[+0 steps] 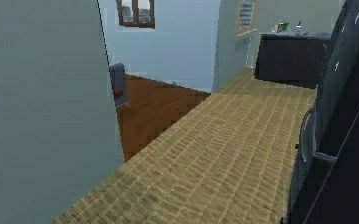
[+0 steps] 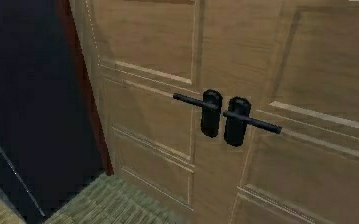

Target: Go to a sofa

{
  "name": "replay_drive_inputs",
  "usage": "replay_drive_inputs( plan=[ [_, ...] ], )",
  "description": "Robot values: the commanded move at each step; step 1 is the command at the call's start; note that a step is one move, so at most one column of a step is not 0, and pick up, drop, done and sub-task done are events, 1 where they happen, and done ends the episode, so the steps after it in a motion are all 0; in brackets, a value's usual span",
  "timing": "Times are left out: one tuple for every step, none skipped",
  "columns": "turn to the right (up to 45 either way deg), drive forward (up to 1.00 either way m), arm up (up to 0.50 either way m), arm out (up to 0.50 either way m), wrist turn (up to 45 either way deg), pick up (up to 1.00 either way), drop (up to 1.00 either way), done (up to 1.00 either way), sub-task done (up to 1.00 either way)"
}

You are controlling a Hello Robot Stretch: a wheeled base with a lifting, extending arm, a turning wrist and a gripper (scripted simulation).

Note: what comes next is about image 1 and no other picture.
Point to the grey blue sofa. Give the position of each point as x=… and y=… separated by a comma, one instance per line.
x=118, y=83

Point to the red cushion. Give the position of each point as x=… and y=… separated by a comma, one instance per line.
x=117, y=92

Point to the brown framed window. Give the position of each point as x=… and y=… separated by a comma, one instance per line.
x=136, y=13

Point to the black cabinet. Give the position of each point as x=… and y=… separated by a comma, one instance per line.
x=292, y=60

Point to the clear bottle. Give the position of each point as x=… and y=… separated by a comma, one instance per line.
x=298, y=28

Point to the black fridge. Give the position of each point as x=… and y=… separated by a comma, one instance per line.
x=340, y=126

